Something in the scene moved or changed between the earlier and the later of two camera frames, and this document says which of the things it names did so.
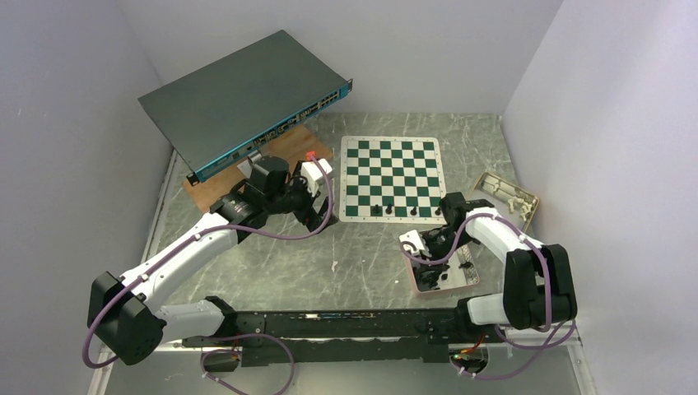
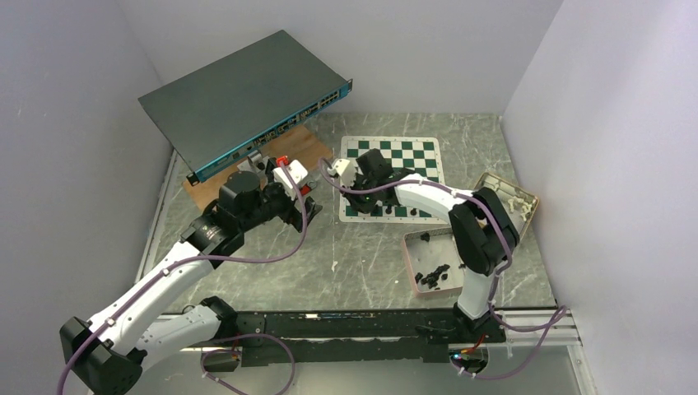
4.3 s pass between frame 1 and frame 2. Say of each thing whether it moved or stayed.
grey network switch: stayed
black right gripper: moved
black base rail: stayed
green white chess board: stayed
